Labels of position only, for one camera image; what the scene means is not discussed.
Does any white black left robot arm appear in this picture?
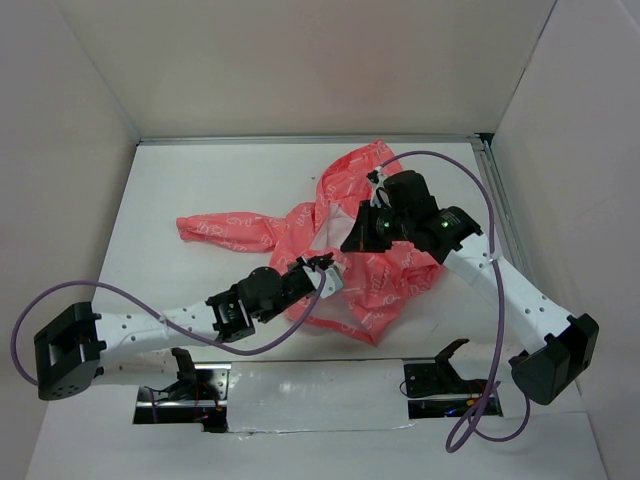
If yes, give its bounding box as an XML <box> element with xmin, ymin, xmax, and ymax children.
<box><xmin>34</xmin><ymin>254</ymin><xmax>343</xmax><ymax>401</ymax></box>

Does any silver base rail with tape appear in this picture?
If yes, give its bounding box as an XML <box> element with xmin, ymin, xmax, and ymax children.
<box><xmin>133</xmin><ymin>359</ymin><xmax>486</xmax><ymax>434</ymax></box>

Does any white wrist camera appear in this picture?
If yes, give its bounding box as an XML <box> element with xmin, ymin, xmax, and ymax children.
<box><xmin>367</xmin><ymin>167</ymin><xmax>390</xmax><ymax>208</ymax></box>
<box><xmin>317</xmin><ymin>265</ymin><xmax>344</xmax><ymax>299</ymax></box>

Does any aluminium frame rail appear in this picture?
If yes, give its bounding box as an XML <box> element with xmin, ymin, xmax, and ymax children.
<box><xmin>127</xmin><ymin>134</ymin><xmax>528</xmax><ymax>271</ymax></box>

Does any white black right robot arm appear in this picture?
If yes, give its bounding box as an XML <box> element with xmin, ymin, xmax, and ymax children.
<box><xmin>341</xmin><ymin>169</ymin><xmax>599</xmax><ymax>405</ymax></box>

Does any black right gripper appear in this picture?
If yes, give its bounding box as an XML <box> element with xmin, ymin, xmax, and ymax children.
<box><xmin>341</xmin><ymin>198</ymin><xmax>413</xmax><ymax>252</ymax></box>

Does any pink hooded jacket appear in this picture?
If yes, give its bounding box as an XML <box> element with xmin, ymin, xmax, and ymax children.
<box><xmin>176</xmin><ymin>140</ymin><xmax>444</xmax><ymax>345</ymax></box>

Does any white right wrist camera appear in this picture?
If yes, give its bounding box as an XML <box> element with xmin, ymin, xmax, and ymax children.
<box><xmin>367</xmin><ymin>167</ymin><xmax>390</xmax><ymax>208</ymax></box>

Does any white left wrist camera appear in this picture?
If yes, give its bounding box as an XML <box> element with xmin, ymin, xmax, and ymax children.
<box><xmin>317</xmin><ymin>265</ymin><xmax>344</xmax><ymax>299</ymax></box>

